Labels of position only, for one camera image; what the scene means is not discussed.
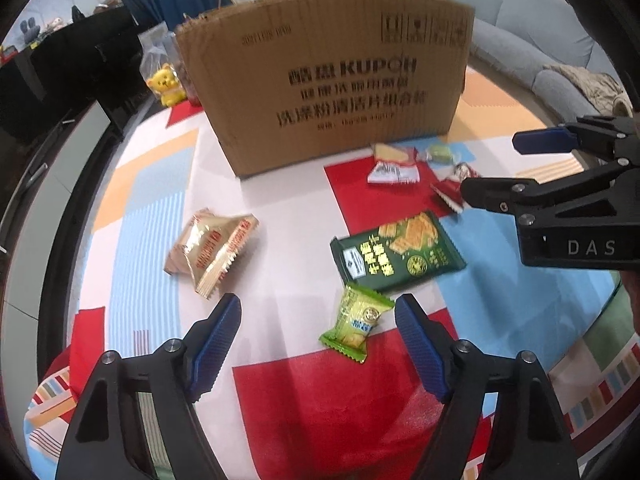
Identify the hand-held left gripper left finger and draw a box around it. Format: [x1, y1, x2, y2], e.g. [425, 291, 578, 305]
[60, 292, 243, 480]

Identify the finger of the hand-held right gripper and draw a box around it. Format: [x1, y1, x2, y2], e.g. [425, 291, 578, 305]
[460, 160, 636, 226]
[512, 115, 640, 166]

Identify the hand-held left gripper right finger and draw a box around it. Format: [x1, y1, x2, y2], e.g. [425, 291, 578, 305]
[394, 294, 576, 480]

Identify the red pink candy packet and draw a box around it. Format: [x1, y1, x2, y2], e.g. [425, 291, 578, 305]
[431, 182, 467, 214]

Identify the light green snack packet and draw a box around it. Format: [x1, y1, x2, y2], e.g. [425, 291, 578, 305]
[320, 284, 396, 363]

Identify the green candy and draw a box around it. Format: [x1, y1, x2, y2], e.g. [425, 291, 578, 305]
[426, 142, 454, 165]

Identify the dark green cracker packet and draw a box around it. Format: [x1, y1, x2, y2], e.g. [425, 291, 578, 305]
[330, 211, 467, 292]

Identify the brown cardboard box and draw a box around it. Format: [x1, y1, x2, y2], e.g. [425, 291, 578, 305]
[174, 0, 476, 178]

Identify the person's right forearm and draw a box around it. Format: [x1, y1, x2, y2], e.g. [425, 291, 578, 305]
[622, 277, 640, 338]

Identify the beige blanket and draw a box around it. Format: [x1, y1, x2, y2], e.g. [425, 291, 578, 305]
[542, 62, 633, 116]

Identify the gold triangular snack packet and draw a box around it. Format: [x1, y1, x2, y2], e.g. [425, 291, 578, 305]
[165, 208, 261, 300]

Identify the red white snack packet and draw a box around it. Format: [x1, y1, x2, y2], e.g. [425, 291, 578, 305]
[367, 160, 420, 185]

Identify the yellow snack packet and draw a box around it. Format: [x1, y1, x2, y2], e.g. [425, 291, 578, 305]
[374, 143, 418, 166]

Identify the grey sofa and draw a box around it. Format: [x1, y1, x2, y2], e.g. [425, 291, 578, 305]
[395, 0, 632, 116]

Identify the clear snack jar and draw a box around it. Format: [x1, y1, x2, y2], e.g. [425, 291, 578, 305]
[182, 67, 204, 107]

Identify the yellow bear toy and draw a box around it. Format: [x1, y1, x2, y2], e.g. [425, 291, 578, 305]
[146, 63, 188, 107]

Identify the clear plastic bag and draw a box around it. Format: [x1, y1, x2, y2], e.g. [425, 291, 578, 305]
[137, 22, 183, 91]

